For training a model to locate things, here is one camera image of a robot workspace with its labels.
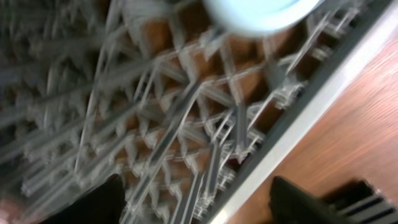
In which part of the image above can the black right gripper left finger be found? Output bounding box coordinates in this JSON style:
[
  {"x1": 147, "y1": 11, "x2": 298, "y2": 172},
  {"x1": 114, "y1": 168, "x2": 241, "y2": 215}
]
[{"x1": 40, "y1": 174, "x2": 126, "y2": 224}]

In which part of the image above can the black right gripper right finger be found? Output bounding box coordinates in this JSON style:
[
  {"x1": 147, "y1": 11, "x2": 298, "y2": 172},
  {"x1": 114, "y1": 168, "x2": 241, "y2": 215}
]
[{"x1": 269, "y1": 176, "x2": 353, "y2": 224}]

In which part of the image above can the blue plastic cup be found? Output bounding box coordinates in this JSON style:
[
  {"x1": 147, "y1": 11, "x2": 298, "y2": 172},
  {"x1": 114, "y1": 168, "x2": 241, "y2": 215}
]
[{"x1": 203, "y1": 0, "x2": 323, "y2": 37}]

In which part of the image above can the grey dishwasher rack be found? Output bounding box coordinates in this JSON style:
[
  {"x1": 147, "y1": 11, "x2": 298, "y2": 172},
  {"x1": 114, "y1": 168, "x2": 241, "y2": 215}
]
[{"x1": 1, "y1": 0, "x2": 397, "y2": 223}]

